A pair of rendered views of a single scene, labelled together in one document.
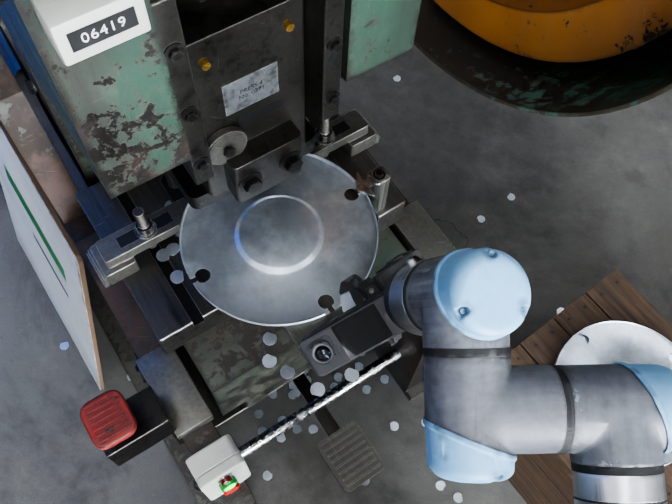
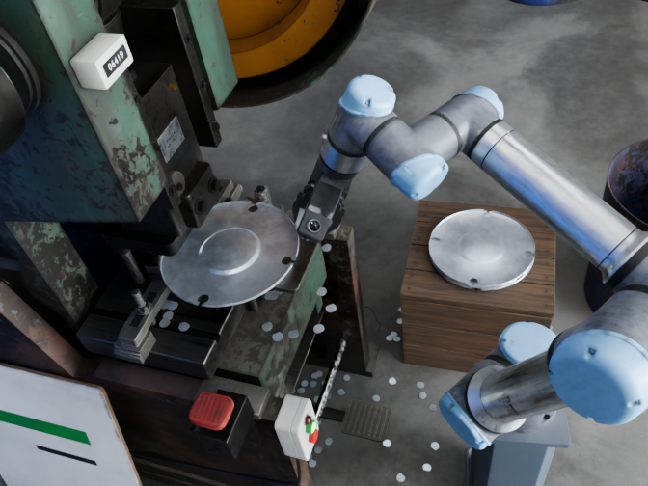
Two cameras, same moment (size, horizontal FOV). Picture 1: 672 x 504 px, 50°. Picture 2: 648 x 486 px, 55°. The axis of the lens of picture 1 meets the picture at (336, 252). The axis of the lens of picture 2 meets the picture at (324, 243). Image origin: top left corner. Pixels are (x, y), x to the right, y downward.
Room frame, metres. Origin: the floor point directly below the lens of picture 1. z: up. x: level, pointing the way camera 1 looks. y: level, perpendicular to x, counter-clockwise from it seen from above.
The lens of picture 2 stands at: (-0.40, 0.33, 1.70)
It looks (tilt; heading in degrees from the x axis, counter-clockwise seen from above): 46 degrees down; 332
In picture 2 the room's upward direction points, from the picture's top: 10 degrees counter-clockwise
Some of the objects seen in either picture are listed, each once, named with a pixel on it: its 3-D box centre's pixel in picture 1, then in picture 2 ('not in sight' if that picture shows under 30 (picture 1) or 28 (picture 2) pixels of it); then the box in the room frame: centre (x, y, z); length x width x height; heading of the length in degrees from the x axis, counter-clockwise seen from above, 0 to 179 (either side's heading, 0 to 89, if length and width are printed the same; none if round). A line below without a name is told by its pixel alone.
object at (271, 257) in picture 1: (279, 232); (229, 250); (0.49, 0.08, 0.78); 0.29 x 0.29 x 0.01
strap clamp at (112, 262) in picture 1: (140, 231); (142, 311); (0.49, 0.30, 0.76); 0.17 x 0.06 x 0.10; 127
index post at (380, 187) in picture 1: (376, 189); (263, 202); (0.59, -0.06, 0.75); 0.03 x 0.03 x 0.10; 37
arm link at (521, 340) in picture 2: not in sight; (526, 361); (-0.01, -0.26, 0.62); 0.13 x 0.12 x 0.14; 95
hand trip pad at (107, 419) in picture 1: (113, 424); (215, 418); (0.21, 0.29, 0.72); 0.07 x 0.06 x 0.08; 37
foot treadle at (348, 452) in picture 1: (293, 369); (286, 404); (0.48, 0.08, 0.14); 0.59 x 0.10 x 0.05; 37
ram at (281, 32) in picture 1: (234, 79); (154, 148); (0.55, 0.14, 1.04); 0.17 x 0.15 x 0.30; 37
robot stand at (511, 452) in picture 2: not in sight; (509, 446); (-0.01, -0.27, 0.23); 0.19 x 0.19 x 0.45; 48
